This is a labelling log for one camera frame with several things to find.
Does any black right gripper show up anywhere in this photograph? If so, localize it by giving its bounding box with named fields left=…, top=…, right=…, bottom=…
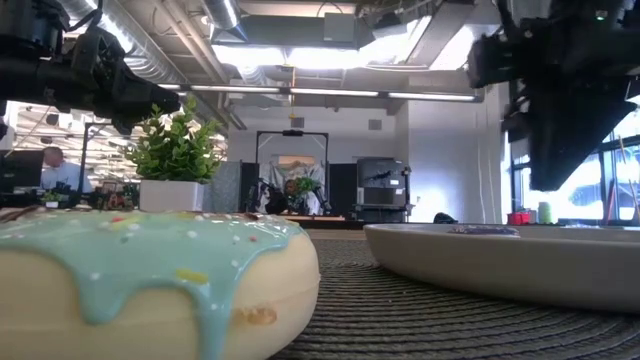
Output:
left=467, top=17, right=640, bottom=194

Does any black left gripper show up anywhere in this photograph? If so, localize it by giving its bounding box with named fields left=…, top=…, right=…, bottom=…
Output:
left=69, top=24, right=182, bottom=137

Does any green plant in white pot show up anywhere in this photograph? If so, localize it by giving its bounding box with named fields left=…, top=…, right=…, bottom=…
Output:
left=123, top=96, right=225, bottom=213

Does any long ceiling light strip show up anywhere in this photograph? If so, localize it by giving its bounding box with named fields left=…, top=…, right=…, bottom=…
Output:
left=188, top=84, right=282, bottom=95
left=386, top=91, right=477, bottom=103
left=289, top=87, right=381, bottom=98

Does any person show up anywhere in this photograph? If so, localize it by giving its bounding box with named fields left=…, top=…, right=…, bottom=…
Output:
left=39, top=145, right=95, bottom=194

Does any grey partition panel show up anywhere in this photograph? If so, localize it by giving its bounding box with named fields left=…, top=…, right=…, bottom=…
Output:
left=202, top=160, right=242, bottom=214

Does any purple iced donut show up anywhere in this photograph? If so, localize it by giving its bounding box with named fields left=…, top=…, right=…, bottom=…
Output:
left=447, top=224, right=522, bottom=238

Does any black computer monitor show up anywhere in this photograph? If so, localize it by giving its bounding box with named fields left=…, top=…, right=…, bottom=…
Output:
left=0, top=148, right=46, bottom=190

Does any beige round plate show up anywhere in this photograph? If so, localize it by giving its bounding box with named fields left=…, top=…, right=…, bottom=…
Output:
left=363, top=222, right=640, bottom=315

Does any teal iced sprinkled donut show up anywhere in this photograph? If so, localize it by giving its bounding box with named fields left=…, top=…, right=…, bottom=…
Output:
left=0, top=208, right=322, bottom=360

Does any grey draped cloth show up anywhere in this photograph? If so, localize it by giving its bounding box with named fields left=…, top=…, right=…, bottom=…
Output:
left=259, top=154, right=327, bottom=215

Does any small green leafy plant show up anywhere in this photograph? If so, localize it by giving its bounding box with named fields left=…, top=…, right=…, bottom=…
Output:
left=292, top=175, right=322, bottom=202

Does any black equipment cabinet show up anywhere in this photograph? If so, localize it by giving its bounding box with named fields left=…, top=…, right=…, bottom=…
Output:
left=353, top=156, right=414, bottom=223

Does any grey ceiling box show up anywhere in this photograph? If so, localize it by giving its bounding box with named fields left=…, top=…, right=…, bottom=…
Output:
left=322, top=11, right=358, bottom=44

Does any grey woven round placemat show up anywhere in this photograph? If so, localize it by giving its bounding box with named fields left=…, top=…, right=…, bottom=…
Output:
left=267, top=238, right=640, bottom=360

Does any silver ribbed air duct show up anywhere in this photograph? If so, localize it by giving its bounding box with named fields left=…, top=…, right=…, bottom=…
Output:
left=55, top=0, right=187, bottom=85

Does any black metal stand frame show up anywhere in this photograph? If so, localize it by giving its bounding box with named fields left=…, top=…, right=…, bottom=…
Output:
left=77, top=121, right=129, bottom=195

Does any silver smooth air duct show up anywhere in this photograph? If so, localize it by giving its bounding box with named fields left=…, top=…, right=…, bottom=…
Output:
left=201, top=0, right=242, bottom=31

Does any black rig frame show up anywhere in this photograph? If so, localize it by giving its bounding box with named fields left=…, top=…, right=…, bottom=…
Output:
left=254, top=129, right=331, bottom=217

